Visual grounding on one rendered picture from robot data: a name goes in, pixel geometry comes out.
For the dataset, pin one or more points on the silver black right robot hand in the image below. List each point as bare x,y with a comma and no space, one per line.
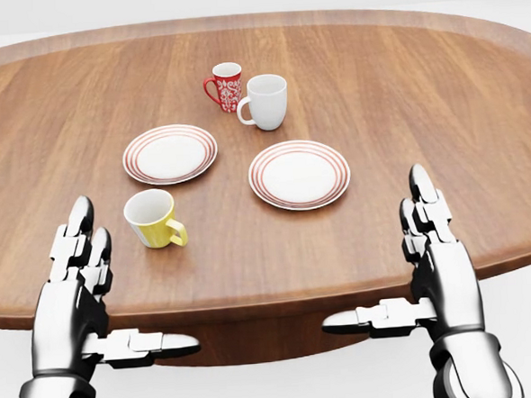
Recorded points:
451,287

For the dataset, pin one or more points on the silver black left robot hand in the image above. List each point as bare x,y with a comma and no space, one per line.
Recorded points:
60,311

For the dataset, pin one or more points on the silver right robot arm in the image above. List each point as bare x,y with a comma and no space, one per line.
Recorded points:
476,368

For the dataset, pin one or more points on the yellow and white mug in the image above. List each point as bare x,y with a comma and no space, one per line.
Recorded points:
153,220

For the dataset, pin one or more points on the red-ringed white plate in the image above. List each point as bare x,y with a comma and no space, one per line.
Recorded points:
298,175
170,154

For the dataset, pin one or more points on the plain white mug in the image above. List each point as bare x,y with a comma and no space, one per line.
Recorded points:
265,102

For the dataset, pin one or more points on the red patterned mug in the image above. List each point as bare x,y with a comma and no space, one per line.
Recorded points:
226,87

